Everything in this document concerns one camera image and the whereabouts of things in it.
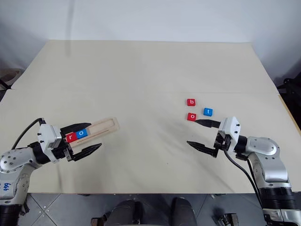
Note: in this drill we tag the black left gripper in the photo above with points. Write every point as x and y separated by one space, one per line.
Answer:
61 151

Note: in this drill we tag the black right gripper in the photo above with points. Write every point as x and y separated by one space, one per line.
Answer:
223 142

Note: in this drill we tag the blue o letter block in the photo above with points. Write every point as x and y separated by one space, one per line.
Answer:
81 134

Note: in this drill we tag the red r letter block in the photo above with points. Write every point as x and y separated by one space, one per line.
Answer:
71 138

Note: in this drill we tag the red o letter block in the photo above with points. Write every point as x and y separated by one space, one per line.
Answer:
192 116

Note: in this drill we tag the blue t letter block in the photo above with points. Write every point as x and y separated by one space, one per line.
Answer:
208 111

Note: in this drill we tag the wooden block tray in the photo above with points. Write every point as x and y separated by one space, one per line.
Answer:
103 127

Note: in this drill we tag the red b letter block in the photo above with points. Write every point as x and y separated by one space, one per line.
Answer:
191 102

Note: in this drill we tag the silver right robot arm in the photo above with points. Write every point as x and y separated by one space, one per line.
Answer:
270 153

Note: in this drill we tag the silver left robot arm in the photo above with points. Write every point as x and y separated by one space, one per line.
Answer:
11 161

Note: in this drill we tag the dark rounded shape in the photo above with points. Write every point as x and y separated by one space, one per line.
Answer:
127 212
183 212

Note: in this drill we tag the small black stand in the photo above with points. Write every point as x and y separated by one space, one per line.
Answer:
4 84

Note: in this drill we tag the round wooden object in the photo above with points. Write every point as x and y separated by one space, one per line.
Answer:
9 75

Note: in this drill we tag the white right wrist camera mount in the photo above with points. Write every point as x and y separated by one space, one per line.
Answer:
231 127

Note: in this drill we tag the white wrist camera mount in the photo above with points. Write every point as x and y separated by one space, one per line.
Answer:
47 135
231 127

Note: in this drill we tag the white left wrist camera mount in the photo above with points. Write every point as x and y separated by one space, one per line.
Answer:
47 135

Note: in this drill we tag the black metal frame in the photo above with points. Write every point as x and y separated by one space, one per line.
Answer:
290 94

